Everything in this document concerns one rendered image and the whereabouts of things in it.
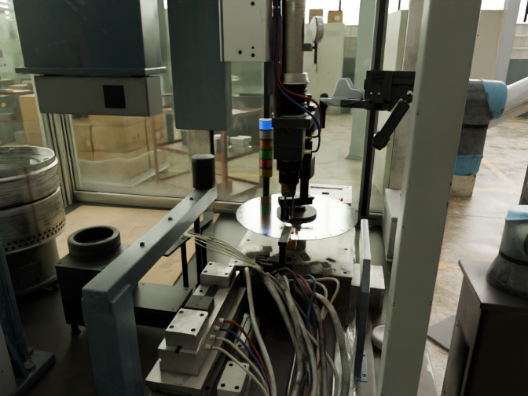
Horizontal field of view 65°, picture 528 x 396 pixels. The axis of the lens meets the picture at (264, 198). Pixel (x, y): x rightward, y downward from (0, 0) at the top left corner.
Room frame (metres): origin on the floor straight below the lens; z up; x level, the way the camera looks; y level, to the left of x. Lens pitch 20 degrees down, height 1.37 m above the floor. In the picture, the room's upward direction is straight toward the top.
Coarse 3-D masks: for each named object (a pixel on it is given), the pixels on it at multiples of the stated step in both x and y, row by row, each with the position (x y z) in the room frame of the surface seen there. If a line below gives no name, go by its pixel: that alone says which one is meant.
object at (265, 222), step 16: (240, 208) 1.08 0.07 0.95; (256, 208) 1.08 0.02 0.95; (272, 208) 1.08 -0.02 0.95; (320, 208) 1.08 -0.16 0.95; (336, 208) 1.08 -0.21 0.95; (352, 208) 1.08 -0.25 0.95; (240, 224) 0.97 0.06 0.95; (256, 224) 0.97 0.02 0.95; (272, 224) 0.97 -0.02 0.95; (288, 224) 0.97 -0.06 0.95; (304, 224) 0.97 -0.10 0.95; (320, 224) 0.97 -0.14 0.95; (336, 224) 0.97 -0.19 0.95; (352, 224) 0.97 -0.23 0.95
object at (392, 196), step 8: (392, 192) 1.37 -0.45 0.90; (400, 192) 1.37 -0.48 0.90; (384, 200) 1.40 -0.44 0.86; (392, 200) 1.29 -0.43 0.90; (384, 208) 1.37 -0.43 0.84; (392, 208) 1.22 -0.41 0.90; (384, 216) 1.34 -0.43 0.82; (392, 216) 1.15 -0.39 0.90; (384, 224) 1.31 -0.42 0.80; (392, 224) 1.15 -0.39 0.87; (384, 232) 1.29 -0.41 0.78; (392, 232) 1.15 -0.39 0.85; (384, 240) 1.26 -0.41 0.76; (392, 240) 1.14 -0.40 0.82; (392, 248) 1.14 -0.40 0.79; (392, 256) 1.14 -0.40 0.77
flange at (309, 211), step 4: (292, 208) 1.03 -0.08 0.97; (296, 208) 1.02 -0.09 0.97; (300, 208) 1.02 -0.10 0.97; (304, 208) 1.03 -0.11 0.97; (308, 208) 1.05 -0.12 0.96; (312, 208) 1.05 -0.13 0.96; (292, 212) 1.02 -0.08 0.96; (296, 212) 1.02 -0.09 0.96; (300, 212) 1.02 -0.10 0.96; (304, 212) 1.02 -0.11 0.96; (308, 212) 1.02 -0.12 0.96; (312, 212) 1.03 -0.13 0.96; (316, 212) 1.03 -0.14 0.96; (292, 216) 1.00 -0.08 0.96; (296, 216) 1.00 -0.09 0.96; (300, 216) 1.00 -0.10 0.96; (304, 216) 1.00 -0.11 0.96; (308, 216) 1.00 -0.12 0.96; (312, 216) 1.00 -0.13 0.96; (292, 220) 0.99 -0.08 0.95; (296, 220) 0.99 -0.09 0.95; (300, 220) 0.99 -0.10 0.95; (304, 220) 0.99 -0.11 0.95
